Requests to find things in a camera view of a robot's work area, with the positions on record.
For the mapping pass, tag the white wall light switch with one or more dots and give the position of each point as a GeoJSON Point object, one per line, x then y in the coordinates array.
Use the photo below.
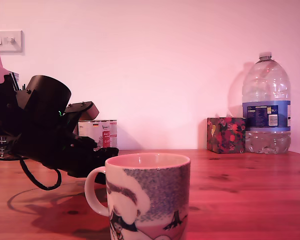
{"type": "Point", "coordinates": [8, 41]}

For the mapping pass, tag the large clear water bottle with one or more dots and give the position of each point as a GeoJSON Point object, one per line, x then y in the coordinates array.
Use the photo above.
{"type": "Point", "coordinates": [265, 87]}

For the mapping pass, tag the floral tissue box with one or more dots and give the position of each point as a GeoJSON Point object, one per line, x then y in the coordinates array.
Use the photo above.
{"type": "Point", "coordinates": [226, 135]}

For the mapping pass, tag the white printed cardboard box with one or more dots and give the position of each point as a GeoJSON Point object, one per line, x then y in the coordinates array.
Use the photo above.
{"type": "Point", "coordinates": [107, 132]}

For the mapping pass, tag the white illustrated ceramic mug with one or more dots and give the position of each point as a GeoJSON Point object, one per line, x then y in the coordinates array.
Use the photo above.
{"type": "Point", "coordinates": [152, 187]}

